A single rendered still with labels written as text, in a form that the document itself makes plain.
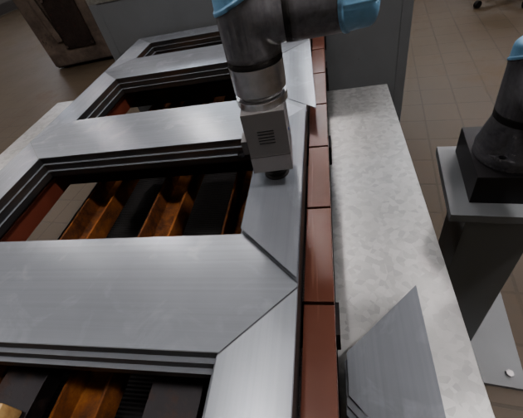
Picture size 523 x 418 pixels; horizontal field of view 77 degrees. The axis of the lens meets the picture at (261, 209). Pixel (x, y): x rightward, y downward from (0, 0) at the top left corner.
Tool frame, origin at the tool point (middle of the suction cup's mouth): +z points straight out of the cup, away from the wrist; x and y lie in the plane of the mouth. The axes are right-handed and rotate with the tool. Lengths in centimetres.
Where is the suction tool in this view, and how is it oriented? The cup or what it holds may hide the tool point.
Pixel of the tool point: (278, 177)
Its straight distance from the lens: 59.2
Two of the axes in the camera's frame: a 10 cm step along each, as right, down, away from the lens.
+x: 9.8, -1.0, -1.6
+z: 1.9, 7.0, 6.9
